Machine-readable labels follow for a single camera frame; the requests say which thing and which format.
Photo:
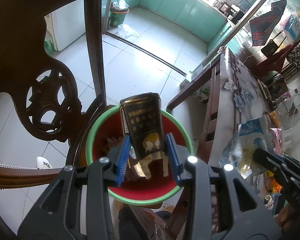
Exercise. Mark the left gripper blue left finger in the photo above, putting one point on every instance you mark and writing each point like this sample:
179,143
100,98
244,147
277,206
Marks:
122,158

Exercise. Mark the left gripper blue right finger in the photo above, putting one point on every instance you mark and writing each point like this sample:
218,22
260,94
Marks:
177,156

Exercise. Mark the black gold box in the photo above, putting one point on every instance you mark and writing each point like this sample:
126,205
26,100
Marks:
142,120

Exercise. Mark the blue white snack bag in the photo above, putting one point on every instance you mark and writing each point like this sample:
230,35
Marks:
251,135

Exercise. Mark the teal kitchen cabinets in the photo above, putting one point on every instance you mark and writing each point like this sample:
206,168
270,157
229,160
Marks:
196,16

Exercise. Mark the green kitchen trash bin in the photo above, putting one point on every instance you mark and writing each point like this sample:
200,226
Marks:
118,11

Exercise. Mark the red bin with green rim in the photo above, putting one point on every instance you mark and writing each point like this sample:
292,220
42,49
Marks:
142,192

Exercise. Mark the pink plastic wrapper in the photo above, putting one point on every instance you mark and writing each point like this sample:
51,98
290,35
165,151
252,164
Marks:
277,141

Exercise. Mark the bag of orange snacks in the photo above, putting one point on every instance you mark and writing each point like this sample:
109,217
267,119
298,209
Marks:
275,119

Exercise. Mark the patterned tablecloth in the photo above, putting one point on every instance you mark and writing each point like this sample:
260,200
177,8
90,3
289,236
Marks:
240,99

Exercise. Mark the dark wooden chair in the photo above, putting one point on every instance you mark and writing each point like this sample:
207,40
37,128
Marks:
43,89

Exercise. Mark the black handbag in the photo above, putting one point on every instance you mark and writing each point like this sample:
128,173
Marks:
271,47

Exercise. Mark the white refrigerator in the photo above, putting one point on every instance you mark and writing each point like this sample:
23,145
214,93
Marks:
66,24

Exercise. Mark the red plaid cloth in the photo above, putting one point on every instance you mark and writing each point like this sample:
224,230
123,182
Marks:
263,25

